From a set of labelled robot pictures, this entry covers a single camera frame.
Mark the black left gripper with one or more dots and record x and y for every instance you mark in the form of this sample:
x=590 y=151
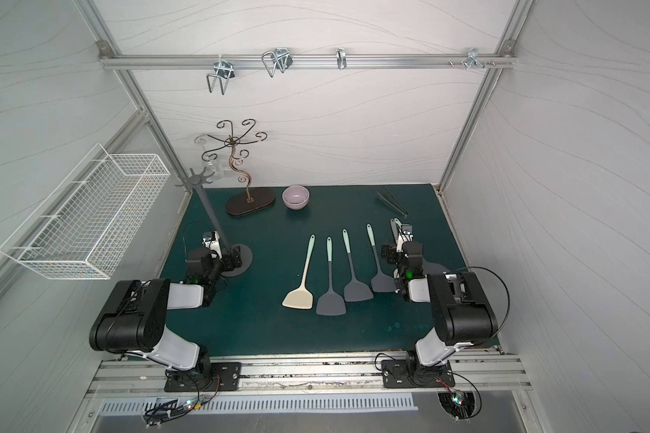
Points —
x=230 y=255

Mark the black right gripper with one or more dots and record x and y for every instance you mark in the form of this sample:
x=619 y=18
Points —
x=392 y=252

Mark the mint grey pointed spatula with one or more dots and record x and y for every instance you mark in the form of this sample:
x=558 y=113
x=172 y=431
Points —
x=433 y=265

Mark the mint cream utensil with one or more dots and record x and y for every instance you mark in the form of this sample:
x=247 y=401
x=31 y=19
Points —
x=301 y=298

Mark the grey utensil rack stand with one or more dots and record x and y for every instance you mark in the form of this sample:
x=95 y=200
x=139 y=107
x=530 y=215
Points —
x=196 y=181

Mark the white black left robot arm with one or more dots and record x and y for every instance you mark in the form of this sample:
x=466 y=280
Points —
x=133 y=319

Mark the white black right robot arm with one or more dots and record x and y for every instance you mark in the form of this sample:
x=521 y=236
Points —
x=461 y=312

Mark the metal kitchen tongs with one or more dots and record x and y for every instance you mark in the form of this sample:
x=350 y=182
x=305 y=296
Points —
x=388 y=198

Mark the copper swirl glass holder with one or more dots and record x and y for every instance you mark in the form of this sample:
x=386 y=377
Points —
x=251 y=199

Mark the lilac bowl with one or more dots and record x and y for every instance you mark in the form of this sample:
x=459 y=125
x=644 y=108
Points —
x=296 y=197

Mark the clear wine glass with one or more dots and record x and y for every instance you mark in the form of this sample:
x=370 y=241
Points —
x=211 y=162

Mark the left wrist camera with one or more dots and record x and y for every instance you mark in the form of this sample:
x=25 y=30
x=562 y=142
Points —
x=211 y=241

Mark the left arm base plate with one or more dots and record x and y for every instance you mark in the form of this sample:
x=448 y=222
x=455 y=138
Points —
x=222 y=377

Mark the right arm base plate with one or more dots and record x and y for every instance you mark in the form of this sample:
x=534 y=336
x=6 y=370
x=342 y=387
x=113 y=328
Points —
x=402 y=374

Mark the white wire basket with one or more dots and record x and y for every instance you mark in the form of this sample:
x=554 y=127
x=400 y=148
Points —
x=81 y=231

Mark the green circuit board with wires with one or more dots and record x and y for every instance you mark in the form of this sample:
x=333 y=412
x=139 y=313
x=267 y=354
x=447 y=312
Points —
x=165 y=412

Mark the metal rail hook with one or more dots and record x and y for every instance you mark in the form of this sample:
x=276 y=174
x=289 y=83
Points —
x=279 y=59
x=341 y=59
x=218 y=80
x=472 y=61

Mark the aluminium wall rail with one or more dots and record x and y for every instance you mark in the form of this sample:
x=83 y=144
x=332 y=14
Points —
x=325 y=61

